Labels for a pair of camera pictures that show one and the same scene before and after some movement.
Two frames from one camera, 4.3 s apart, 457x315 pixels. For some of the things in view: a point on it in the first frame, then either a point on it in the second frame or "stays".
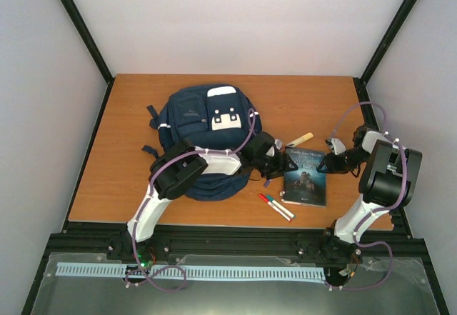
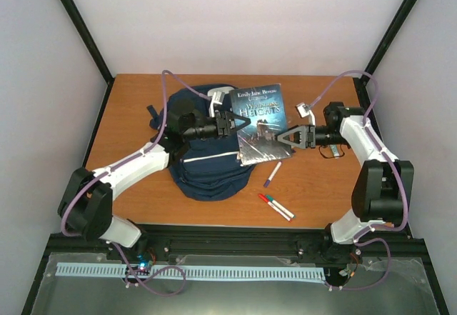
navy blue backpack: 211,116 stays
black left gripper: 282,165 to 223,123
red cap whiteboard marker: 265,198 stays
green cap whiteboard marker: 280,206 stays
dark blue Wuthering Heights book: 306,185 to 263,106
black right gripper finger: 328,163 to 291,131
